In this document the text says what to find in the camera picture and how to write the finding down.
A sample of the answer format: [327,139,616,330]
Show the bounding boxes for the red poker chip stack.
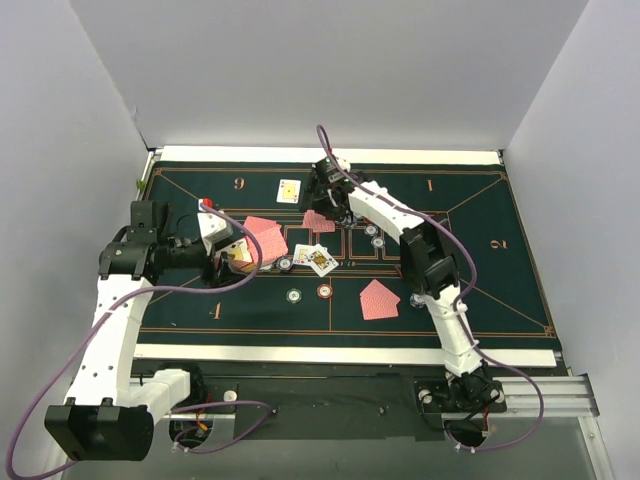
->
[317,284,333,299]

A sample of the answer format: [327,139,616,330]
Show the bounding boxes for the blue chips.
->
[409,293,425,308]

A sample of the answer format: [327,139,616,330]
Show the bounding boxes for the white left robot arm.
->
[44,199,248,461]

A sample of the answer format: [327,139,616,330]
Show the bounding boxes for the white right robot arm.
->
[302,156,502,409]

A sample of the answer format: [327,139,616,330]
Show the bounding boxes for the green poker chip stack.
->
[286,288,303,304]

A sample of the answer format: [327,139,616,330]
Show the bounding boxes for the blue chip position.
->
[276,257,293,272]

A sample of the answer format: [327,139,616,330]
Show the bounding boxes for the face-up ace card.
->
[276,179,301,204]

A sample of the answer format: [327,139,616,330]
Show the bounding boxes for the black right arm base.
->
[413,378,507,414]

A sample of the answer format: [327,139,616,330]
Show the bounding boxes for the red-backed playing card deck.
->
[255,226,289,265]

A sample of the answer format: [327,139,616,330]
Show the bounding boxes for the face-up two of diamonds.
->
[292,244,316,265]

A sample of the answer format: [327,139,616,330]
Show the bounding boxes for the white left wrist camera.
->
[197,198,233,255]

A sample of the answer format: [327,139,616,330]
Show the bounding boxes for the aluminium frame rail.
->
[42,372,614,480]

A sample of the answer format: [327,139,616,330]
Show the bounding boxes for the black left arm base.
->
[144,367,239,416]

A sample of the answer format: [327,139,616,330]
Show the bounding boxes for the blue chip mid table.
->
[371,236,385,249]
[364,224,378,237]

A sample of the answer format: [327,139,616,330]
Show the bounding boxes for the red card dealer position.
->
[302,209,326,231]
[310,216,336,233]

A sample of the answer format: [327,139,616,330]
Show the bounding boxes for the green poker table mat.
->
[138,161,561,350]

